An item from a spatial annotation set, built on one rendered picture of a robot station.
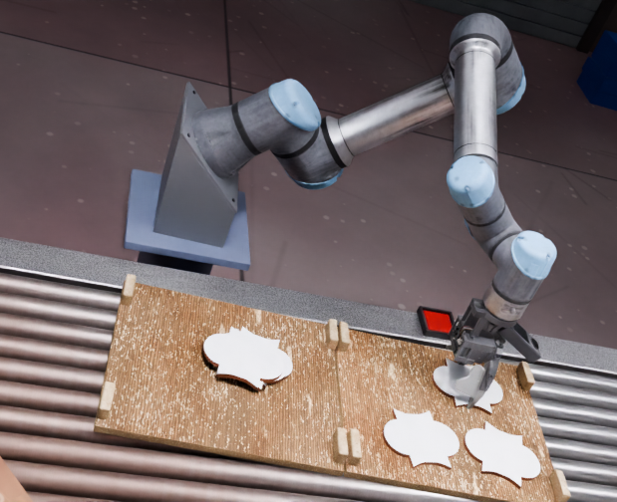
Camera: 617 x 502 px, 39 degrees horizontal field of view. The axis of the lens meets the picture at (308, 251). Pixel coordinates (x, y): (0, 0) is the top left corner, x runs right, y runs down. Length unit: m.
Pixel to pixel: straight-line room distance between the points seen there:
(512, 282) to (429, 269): 2.17
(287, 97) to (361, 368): 0.55
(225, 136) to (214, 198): 0.13
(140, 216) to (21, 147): 1.73
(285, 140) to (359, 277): 1.73
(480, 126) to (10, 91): 2.71
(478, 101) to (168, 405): 0.75
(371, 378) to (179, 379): 0.37
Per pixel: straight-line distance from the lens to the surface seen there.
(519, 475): 1.65
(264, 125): 1.78
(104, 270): 1.71
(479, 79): 1.64
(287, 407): 1.54
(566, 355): 2.02
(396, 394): 1.65
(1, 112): 3.81
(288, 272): 3.35
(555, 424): 1.83
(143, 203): 1.97
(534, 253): 1.51
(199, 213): 1.86
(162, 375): 1.51
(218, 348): 1.55
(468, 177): 1.47
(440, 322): 1.88
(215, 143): 1.81
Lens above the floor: 2.03
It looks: 35 degrees down
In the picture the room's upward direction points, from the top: 23 degrees clockwise
